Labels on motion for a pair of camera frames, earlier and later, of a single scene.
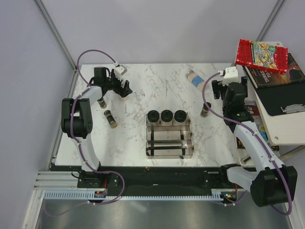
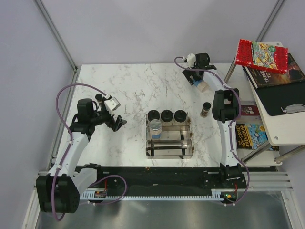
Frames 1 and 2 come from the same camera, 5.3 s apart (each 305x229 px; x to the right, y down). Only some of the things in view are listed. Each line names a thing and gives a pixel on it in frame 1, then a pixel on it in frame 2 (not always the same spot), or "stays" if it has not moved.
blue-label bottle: [197, 80] stays
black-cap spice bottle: [205, 110] stays
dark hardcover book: [262, 78] stays
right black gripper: [216, 89] to [187, 74]
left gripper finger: [127, 89] to [117, 121]
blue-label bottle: [125, 98] to [155, 129]
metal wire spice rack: [170, 140] stays
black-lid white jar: [167, 115] stays
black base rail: [158, 179] stays
